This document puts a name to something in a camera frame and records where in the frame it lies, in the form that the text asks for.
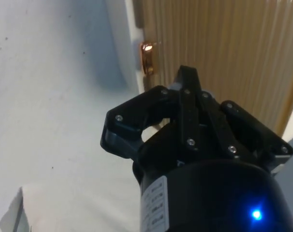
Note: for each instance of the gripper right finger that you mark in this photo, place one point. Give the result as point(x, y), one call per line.
point(253, 130)

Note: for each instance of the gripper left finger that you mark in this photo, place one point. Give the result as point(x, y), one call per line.
point(136, 106)

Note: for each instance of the rounded box lid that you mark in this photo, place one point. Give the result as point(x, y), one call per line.
point(233, 48)

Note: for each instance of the cream box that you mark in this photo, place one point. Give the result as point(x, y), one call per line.
point(133, 36)

